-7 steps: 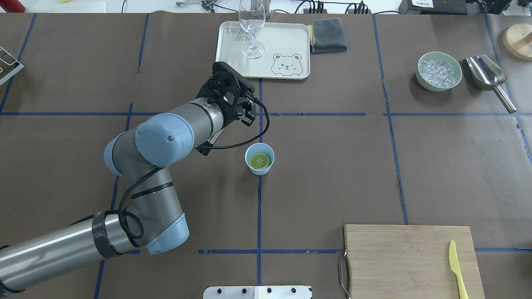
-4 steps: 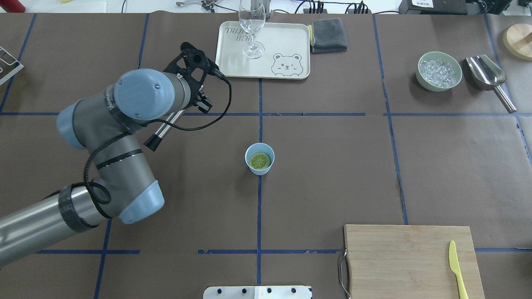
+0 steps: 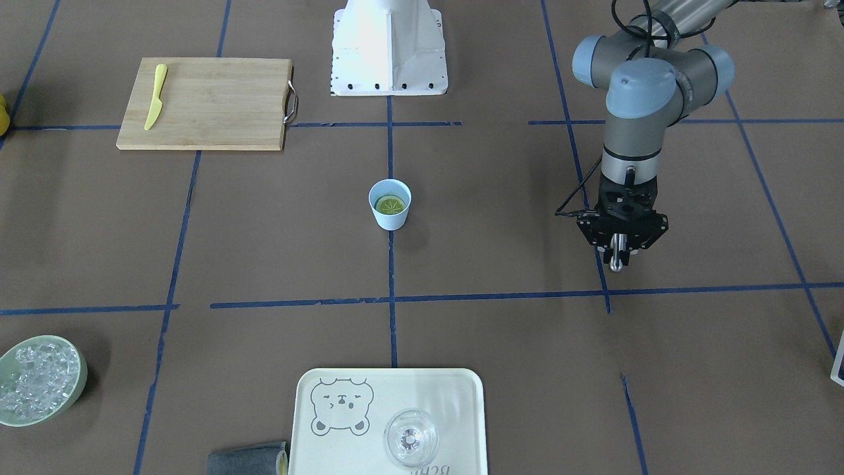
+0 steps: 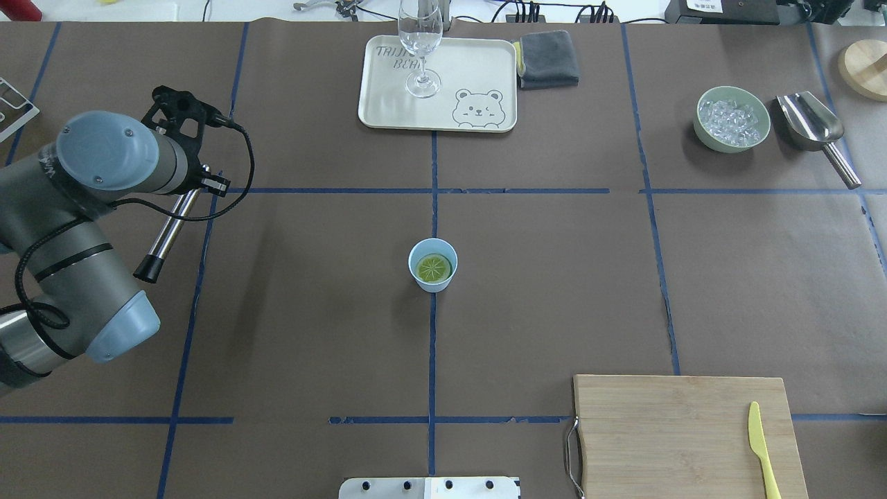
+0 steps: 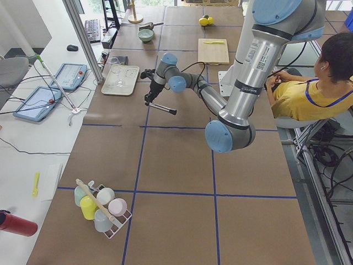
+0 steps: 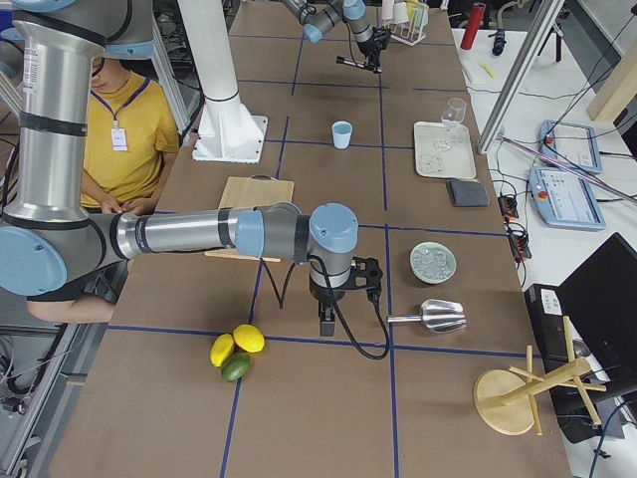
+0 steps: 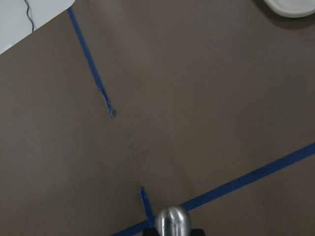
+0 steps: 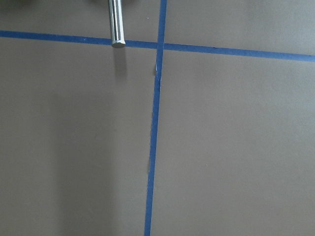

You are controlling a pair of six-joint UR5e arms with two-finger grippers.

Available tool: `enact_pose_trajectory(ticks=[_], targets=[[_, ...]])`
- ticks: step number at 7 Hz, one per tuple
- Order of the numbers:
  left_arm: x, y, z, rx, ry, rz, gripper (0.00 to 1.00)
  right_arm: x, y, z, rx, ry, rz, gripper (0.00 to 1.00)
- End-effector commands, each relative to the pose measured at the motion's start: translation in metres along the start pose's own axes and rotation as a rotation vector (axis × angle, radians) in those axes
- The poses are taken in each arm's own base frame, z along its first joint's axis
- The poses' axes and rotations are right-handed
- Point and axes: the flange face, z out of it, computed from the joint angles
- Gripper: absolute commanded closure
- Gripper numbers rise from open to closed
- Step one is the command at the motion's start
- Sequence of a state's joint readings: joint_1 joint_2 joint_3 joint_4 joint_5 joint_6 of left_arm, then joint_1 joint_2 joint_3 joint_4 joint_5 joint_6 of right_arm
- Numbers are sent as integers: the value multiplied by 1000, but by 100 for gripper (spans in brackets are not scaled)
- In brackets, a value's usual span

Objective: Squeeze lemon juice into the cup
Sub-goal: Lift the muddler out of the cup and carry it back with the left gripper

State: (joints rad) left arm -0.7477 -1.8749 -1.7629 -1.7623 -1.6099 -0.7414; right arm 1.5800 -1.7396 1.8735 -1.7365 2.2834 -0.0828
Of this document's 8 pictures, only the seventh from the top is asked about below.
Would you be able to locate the steel muddler with black tip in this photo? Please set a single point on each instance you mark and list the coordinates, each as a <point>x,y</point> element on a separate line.
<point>173,221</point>

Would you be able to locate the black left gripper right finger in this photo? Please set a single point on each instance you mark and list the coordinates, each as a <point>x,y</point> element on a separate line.
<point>197,232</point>

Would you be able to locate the cream bear tray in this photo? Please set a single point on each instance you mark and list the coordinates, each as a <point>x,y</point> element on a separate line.
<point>292,8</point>

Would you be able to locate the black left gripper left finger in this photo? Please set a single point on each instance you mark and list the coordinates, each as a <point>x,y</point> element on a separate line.
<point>150,232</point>

